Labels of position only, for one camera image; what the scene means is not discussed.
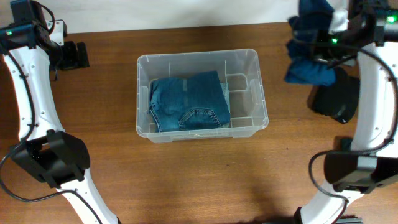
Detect teal blue shirt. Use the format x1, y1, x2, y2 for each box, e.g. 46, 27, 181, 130
284, 0, 336, 86

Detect light blue jeans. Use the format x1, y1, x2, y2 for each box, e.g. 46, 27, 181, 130
218, 83, 231, 128

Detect dark blue jeans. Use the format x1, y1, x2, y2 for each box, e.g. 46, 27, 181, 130
149, 71, 231, 132

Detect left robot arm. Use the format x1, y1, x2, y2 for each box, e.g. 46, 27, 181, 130
1, 0, 119, 223

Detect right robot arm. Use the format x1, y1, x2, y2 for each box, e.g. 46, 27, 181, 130
285, 1, 397, 223

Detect black folded garment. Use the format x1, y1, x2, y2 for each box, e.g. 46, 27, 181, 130
307, 67, 360, 124

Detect dark navy folded garment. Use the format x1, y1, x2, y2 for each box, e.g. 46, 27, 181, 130
340, 138, 353, 151

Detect clear plastic storage bin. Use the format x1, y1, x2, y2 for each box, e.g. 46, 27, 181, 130
136, 49, 269, 143

